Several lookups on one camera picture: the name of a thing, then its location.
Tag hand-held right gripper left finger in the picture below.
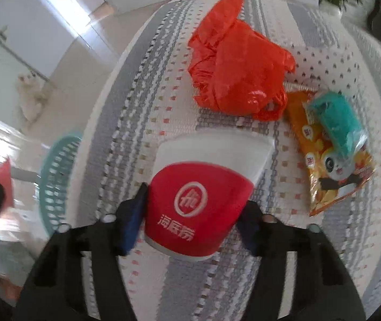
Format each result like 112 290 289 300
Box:
13 182 149 321

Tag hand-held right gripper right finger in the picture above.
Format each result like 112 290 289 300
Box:
237 201 367 321

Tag red and white paper cup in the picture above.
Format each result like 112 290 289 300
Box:
144 130 276 262

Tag teal plastic basket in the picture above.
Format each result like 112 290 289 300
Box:
38 130 84 239

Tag orange panda snack packet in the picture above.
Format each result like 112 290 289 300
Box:
284 83 376 216

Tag white dog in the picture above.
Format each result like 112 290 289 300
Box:
16 70 53 123

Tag teal roll in clear bag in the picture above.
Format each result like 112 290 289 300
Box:
306 90 368 156

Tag red plastic bag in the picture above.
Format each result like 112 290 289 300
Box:
188 0 296 121

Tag white polka dot pouch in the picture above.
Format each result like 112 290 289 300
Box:
284 47 361 91

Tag white door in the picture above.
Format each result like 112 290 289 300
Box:
0 0 87 84

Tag white plant pot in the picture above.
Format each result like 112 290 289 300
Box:
321 2 344 16

